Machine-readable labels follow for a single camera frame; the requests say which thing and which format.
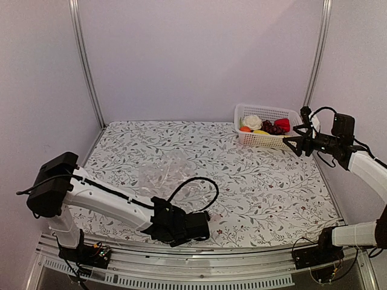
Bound white toy cauliflower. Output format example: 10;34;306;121
242;115;262;131

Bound purple toy grapes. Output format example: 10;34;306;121
261;120;285;135

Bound clear zip top bag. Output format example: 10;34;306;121
138;151;220;221

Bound right aluminium frame post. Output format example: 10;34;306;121
303;0;333;106

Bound white plastic basket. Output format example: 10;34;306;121
234;104;302;150

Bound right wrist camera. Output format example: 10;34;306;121
300;106;320;133

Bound left aluminium frame post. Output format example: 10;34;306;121
68;0;106;130

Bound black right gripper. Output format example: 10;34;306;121
284;124;340;156

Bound floral patterned table mat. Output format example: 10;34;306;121
85;121;342;248

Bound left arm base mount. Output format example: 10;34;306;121
58;230;112;269

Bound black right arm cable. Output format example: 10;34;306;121
308;106;387;169

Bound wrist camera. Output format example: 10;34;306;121
300;106;320;133
202;211;212;223

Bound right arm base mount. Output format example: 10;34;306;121
291;227;345;269

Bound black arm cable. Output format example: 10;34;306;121
16;173;220;214
308;106;387;169

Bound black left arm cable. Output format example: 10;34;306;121
16;173;220;214

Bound orange toy pumpkin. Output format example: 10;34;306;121
240;126;251;132

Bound aluminium frame post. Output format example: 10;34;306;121
68;0;106;130
303;0;333;106

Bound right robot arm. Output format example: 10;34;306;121
283;106;386;263

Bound aluminium front rail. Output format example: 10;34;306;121
26;234;382;289

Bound red toy bell pepper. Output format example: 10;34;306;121
275;118;291;132

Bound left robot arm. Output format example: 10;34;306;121
21;152;210;262

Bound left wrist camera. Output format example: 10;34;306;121
202;211;212;223

